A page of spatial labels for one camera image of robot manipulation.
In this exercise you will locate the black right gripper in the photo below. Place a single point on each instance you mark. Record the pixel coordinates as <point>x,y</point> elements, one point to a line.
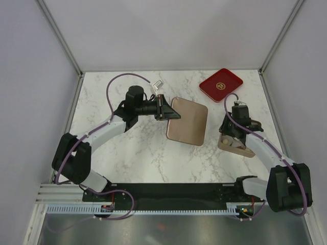
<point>223,128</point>

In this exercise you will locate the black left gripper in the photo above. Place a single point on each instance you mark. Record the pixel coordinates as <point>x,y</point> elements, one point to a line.
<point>163,110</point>

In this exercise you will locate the beige box lid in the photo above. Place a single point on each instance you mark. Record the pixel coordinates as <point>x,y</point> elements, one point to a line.
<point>191,127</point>

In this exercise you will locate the beige chocolate box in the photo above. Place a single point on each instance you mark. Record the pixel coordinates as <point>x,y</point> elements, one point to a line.
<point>235,146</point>

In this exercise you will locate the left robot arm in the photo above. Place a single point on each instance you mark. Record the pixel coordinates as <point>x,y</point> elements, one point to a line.
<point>73,155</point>

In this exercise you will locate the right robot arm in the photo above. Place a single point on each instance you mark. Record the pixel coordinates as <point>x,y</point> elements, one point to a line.
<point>288,187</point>

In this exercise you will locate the red square tray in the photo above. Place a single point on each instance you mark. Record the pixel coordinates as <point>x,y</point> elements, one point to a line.
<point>220,84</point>

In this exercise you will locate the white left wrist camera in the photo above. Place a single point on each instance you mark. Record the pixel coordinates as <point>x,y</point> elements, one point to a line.
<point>156,86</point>

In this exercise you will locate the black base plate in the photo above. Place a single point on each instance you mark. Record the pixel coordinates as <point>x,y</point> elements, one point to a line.
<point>183,196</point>

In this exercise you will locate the white cable duct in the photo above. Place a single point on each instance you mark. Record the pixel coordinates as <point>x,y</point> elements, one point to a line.
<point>98,209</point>

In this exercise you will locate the aluminium frame right post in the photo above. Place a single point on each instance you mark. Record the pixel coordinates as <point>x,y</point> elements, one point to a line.
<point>281,35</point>

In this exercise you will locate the aluminium frame post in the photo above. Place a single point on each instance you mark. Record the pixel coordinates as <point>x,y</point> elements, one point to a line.
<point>59,36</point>
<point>281,35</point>

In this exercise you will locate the aluminium frame left post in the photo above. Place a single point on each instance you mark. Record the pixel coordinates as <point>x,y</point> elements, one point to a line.
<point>59,36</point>

